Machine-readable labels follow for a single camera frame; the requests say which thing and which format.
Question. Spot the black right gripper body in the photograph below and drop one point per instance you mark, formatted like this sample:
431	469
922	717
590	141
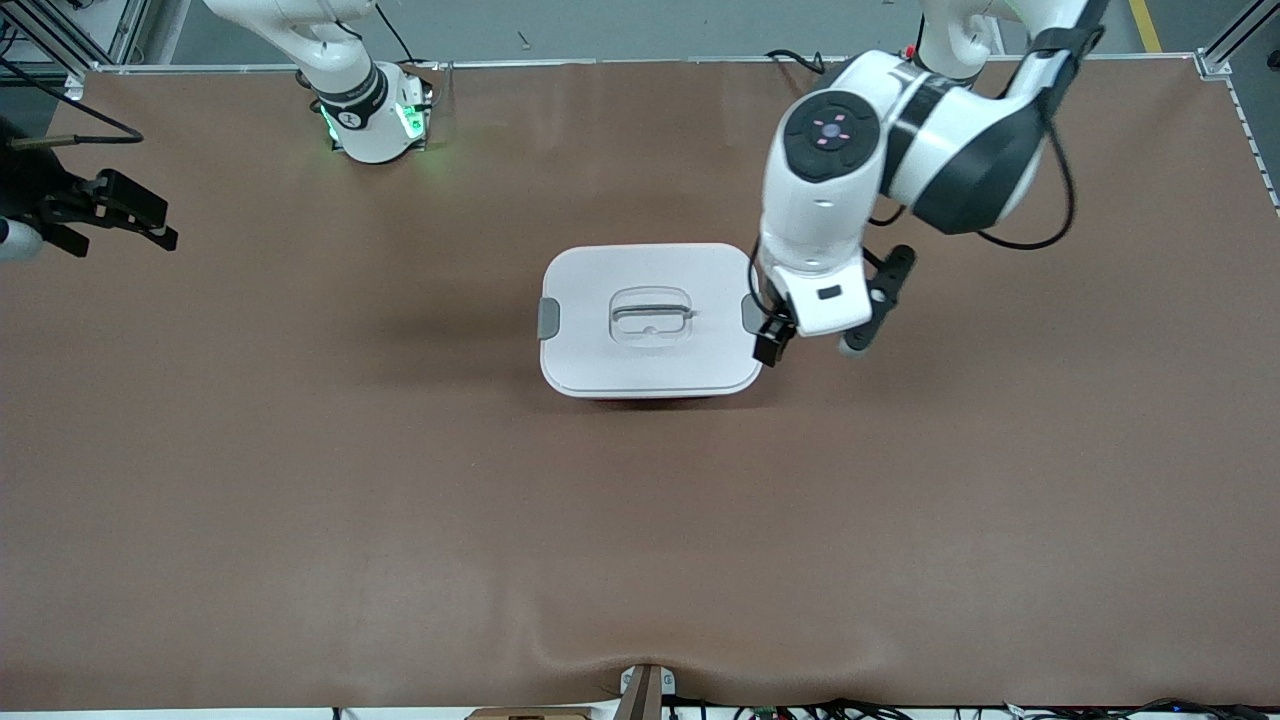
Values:
38	188

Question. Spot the white box lid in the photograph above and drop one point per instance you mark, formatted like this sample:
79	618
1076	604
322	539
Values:
600	360

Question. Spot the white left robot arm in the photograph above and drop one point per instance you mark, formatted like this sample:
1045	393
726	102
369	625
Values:
950	150

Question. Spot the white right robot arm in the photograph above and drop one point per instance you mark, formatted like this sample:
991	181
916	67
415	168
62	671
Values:
365	125

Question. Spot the pink translucent plastic box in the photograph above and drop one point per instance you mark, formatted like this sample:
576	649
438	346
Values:
650	397

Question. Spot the brown table mat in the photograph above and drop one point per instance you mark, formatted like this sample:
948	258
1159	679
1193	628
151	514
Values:
640	560

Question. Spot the brown wooden board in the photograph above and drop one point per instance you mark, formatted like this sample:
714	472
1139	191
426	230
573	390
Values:
530	714

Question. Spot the aluminium frame struts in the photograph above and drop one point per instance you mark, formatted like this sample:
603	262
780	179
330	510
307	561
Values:
125	30

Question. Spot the silver table edge rail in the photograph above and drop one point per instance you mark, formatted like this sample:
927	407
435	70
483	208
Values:
600	62

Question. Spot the metal table clamp bracket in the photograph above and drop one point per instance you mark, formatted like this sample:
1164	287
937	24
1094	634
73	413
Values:
645	690

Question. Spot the aluminium table side rail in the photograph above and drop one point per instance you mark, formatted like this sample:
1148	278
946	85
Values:
1255	145

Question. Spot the aluminium frame post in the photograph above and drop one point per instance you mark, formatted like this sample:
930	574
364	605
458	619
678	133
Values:
1225	50

